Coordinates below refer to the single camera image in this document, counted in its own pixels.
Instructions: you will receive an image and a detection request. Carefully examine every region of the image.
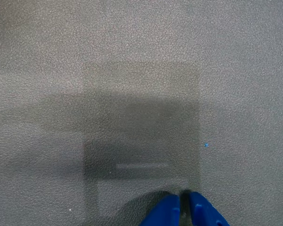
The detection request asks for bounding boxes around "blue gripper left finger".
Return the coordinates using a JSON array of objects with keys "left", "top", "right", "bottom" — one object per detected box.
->
[{"left": 139, "top": 194, "right": 181, "bottom": 226}]

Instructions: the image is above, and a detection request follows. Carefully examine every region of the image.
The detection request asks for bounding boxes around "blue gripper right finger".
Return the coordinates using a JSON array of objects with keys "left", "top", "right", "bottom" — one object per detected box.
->
[{"left": 188, "top": 191, "right": 231, "bottom": 226}]

